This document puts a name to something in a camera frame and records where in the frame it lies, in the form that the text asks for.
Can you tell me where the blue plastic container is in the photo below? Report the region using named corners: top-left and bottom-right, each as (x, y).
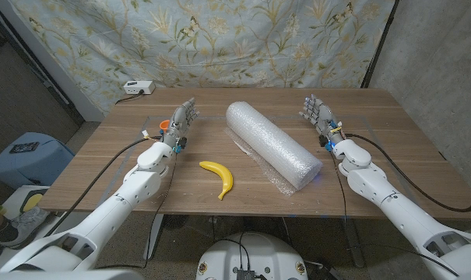
top-left (0, 131), bottom-right (76, 191)

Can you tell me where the black backdrop stand pole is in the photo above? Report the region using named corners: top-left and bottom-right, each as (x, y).
top-left (360, 0), bottom-right (400, 89)

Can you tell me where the white box with yellow patch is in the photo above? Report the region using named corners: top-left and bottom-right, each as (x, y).
top-left (1, 184), bottom-right (51, 219)

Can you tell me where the white power strip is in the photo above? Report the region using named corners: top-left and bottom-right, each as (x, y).
top-left (122, 80), bottom-right (156, 96)

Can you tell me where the clear bubble wrap roll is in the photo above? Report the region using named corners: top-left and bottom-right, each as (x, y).
top-left (223, 100), bottom-right (324, 197)

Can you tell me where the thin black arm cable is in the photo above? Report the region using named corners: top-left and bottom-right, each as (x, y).
top-left (329, 150), bottom-right (349, 221)
top-left (141, 152), bottom-right (178, 270)

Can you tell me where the black power strip cable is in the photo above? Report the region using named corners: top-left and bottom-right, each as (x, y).
top-left (114, 89), bottom-right (146, 105)

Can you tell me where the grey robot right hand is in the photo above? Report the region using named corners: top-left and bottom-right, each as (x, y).
top-left (299, 93), bottom-right (347, 151)

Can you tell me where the floral print backdrop cloth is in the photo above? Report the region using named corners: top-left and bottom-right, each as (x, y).
top-left (9, 0), bottom-right (395, 114)

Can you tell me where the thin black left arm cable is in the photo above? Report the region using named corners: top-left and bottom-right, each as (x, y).
top-left (141, 152), bottom-right (178, 270)

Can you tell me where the grey metal table leg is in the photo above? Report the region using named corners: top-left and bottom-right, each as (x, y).
top-left (143, 213), bottom-right (166, 261)
top-left (342, 217), bottom-right (365, 268)

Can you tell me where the grey sneaker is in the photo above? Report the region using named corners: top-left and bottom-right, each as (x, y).
top-left (0, 205), bottom-right (51, 250)

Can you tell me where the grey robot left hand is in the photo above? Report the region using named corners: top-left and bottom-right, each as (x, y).
top-left (160, 97), bottom-right (200, 154)

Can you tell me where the white robot torso base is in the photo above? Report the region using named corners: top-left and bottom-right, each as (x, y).
top-left (195, 232), bottom-right (309, 280)

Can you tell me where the yellow toy banana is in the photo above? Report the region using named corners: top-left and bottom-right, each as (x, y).
top-left (199, 160), bottom-right (234, 201)

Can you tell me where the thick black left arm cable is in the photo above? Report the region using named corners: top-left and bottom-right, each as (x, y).
top-left (44, 135), bottom-right (162, 238)

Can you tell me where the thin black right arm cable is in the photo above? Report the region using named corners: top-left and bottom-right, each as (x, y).
top-left (329, 150), bottom-right (349, 221)

